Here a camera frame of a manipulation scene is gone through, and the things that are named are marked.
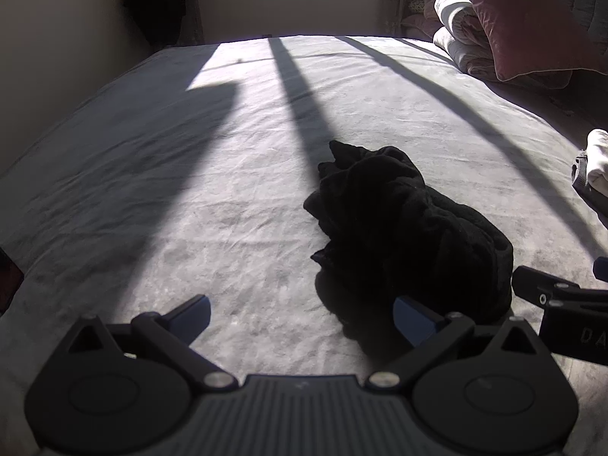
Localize dark hanging clothes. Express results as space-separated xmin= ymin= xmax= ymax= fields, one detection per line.
xmin=121 ymin=0 xmax=203 ymax=51

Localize maroon pillow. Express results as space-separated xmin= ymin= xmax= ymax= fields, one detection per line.
xmin=439 ymin=0 xmax=608 ymax=82

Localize black t-shirt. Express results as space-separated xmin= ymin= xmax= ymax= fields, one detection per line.
xmin=303 ymin=139 xmax=515 ymax=328

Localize folded grey garment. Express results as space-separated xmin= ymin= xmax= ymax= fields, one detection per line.
xmin=571 ymin=149 xmax=608 ymax=219

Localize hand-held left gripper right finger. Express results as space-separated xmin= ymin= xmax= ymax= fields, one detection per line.
xmin=365 ymin=294 xmax=553 ymax=393

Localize folded white quilt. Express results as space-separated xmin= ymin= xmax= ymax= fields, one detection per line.
xmin=432 ymin=0 xmax=571 ymax=89

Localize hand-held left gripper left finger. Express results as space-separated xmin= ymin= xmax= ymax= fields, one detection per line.
xmin=66 ymin=294 xmax=239 ymax=393

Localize grey quilted headboard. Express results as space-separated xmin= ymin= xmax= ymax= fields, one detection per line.
xmin=499 ymin=0 xmax=608 ymax=129

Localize folded white garment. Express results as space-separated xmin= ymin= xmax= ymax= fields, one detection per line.
xmin=585 ymin=128 xmax=608 ymax=200

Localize pink pillow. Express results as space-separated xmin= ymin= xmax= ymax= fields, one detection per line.
xmin=401 ymin=0 xmax=440 ymax=39

